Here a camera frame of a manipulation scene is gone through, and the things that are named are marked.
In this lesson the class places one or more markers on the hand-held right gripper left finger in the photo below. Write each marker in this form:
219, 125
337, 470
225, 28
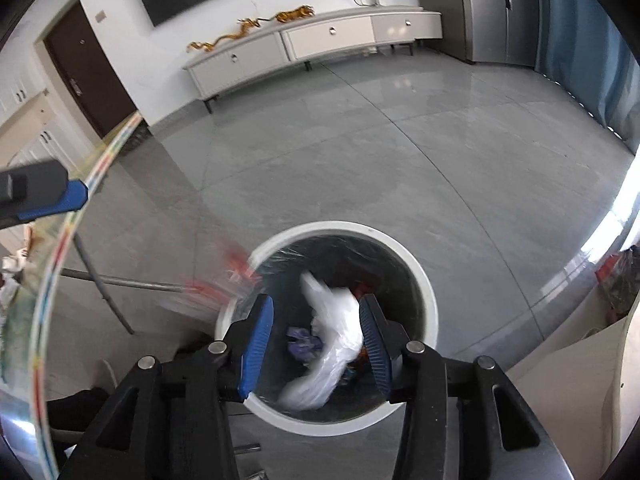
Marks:
257, 346

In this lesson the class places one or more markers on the golden tiger figurine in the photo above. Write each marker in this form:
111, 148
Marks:
295, 14

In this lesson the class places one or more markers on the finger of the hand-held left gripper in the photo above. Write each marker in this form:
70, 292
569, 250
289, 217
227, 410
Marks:
75, 195

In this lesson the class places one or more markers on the white lower cabinet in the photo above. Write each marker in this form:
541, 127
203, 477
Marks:
55, 140

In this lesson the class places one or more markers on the beige furniture panel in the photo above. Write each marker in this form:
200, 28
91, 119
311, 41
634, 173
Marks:
575, 390

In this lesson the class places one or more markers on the white television stand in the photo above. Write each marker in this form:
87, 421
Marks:
320, 40

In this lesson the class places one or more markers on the golden dragon figurine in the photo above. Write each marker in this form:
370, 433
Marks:
230, 36

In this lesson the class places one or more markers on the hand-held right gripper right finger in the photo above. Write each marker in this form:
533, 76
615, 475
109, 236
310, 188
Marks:
375, 355

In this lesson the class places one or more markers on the purple wrapper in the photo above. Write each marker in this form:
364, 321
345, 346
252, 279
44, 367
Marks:
302, 345

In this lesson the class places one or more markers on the grey refrigerator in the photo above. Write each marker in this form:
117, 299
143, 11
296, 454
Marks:
492, 10

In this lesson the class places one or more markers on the clear wrapper with red print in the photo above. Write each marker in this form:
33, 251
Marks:
230, 272

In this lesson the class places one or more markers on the blue curtain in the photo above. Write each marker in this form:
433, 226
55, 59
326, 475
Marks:
580, 35

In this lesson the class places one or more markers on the white round trash can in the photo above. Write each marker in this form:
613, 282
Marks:
320, 255

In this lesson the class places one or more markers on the grey wall switch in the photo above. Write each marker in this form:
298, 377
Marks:
101, 16

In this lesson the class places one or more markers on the colourful plastic bag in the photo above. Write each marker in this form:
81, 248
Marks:
620, 280

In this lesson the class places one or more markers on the white plastic bag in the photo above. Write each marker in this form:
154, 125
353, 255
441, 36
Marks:
330, 330

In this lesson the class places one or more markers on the dark brown entrance door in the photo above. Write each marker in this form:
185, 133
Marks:
85, 70

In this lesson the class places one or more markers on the white upper wall cabinet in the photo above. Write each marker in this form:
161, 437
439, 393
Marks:
20, 87

